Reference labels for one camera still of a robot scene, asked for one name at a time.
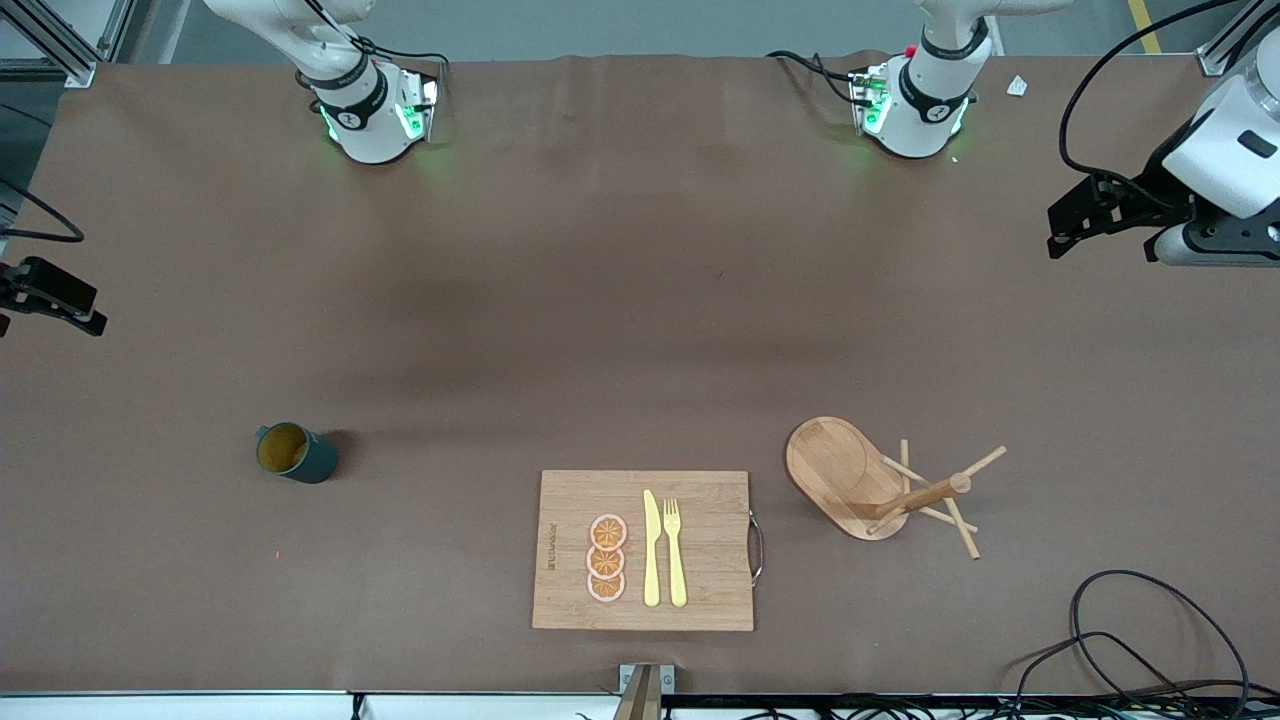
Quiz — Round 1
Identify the aluminium frame profile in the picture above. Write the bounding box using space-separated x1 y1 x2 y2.
0 0 131 89
1197 0 1280 78

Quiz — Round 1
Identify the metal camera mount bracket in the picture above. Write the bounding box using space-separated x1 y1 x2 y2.
618 663 676 720

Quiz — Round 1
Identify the black coiled cable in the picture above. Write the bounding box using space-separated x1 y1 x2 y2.
1000 570 1251 720

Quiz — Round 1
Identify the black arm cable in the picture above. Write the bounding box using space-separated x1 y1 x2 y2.
1060 0 1246 211
0 185 86 244

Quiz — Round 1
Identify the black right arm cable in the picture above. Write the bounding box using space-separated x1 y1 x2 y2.
0 185 86 244

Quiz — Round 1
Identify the yellow plastic fork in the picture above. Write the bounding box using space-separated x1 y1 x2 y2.
663 498 689 608

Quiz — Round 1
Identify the bamboo cutting board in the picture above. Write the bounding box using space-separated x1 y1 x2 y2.
532 470 765 632

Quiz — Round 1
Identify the black right base cable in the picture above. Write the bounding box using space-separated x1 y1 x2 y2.
300 0 449 101

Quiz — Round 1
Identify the black left base cable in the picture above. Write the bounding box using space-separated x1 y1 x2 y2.
767 50 871 106

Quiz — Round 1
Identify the dark teal cup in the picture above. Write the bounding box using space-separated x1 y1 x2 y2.
255 422 338 485

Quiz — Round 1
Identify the yellow plastic knife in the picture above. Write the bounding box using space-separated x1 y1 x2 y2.
642 489 662 608

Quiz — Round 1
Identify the wooden mug rack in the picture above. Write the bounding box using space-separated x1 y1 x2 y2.
785 416 1008 561

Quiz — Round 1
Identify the black base cable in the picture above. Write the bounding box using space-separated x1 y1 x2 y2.
767 50 871 106
300 0 449 101

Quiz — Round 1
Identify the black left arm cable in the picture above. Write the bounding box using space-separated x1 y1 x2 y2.
1060 0 1246 211

